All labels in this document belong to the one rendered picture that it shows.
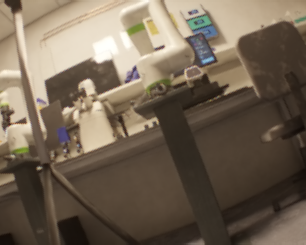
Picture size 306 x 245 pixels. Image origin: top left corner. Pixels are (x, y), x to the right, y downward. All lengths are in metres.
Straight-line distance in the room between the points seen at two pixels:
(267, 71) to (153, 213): 1.55
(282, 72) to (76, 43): 2.21
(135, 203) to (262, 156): 1.18
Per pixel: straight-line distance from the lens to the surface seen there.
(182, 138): 1.24
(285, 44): 1.45
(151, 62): 1.33
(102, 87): 2.41
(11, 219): 2.97
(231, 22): 2.94
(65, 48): 3.02
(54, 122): 2.09
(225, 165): 2.37
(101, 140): 1.63
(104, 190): 2.44
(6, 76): 1.82
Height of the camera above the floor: 0.47
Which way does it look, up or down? 12 degrees up
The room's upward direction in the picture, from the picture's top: 21 degrees counter-clockwise
